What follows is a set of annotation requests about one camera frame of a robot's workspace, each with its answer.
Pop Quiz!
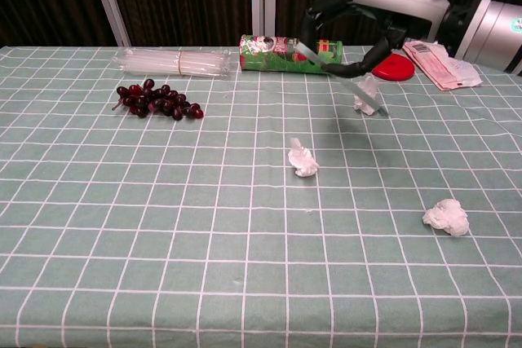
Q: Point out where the white slanted frame post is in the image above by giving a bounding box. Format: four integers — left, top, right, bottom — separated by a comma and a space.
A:
85, 0, 132, 47

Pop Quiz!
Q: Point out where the dark red grape bunch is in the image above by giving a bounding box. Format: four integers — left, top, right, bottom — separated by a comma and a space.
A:
111, 78, 205, 121

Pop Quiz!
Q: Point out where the clear pack of white straws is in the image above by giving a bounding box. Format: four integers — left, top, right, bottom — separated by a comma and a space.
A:
112, 47, 241, 80

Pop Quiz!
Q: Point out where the green checkered tablecloth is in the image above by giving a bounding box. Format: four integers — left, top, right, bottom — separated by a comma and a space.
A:
0, 44, 522, 348

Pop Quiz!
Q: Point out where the green chip can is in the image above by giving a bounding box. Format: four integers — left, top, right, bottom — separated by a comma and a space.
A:
238, 33, 343, 77

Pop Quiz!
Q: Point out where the tall white tissue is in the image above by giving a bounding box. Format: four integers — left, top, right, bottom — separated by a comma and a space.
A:
352, 74, 380, 116

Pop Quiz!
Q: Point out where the pink white plastic package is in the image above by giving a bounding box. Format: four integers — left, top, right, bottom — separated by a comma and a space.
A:
401, 40, 484, 91

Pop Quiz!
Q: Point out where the red round plastic lid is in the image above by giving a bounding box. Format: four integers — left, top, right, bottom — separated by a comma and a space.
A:
371, 52, 416, 82

